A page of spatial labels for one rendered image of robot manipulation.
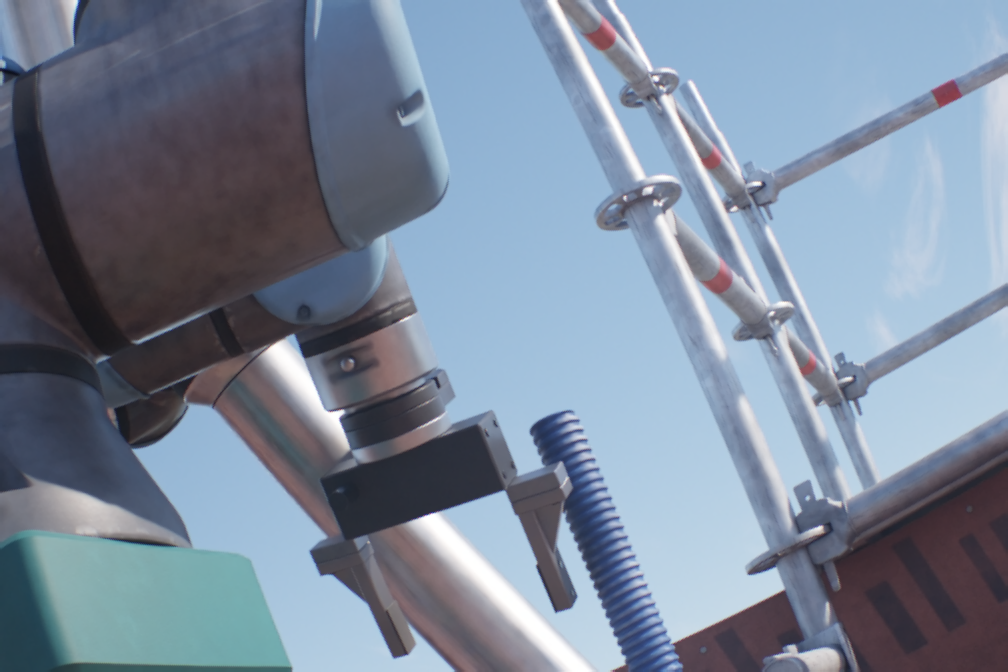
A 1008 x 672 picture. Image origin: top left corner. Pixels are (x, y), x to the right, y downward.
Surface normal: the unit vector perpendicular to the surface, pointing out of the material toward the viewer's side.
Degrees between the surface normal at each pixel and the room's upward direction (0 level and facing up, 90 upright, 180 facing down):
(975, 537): 90
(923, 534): 90
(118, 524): 90
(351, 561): 113
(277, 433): 109
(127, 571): 90
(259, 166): 137
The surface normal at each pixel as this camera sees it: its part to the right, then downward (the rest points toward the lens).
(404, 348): 0.61, -0.16
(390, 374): 0.36, -0.04
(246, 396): -0.15, 0.07
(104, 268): 0.25, 0.54
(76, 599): 0.81, -0.47
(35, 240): 0.13, 0.24
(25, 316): 0.70, -0.49
